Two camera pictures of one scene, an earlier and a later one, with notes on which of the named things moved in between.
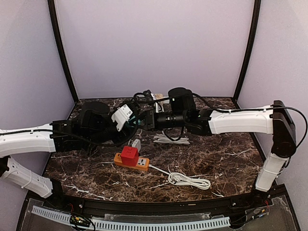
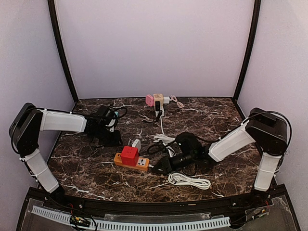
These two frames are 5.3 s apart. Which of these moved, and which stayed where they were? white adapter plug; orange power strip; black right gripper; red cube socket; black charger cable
Moved: black charger cable; black right gripper
Stayed: red cube socket; white adapter plug; orange power strip
